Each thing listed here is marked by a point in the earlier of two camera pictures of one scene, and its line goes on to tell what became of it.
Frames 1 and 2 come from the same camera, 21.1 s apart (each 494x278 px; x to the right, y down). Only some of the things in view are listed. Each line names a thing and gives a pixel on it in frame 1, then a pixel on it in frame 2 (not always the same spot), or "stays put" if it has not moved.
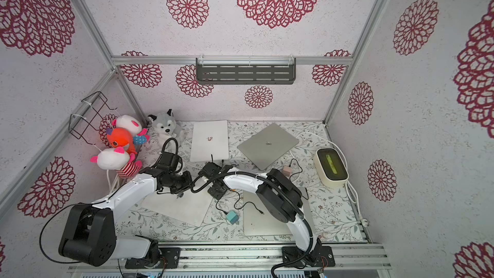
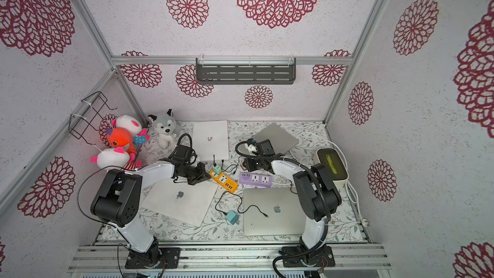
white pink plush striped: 118,159 stays put
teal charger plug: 233,217 stays put
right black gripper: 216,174 → 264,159
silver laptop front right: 257,221 stays put
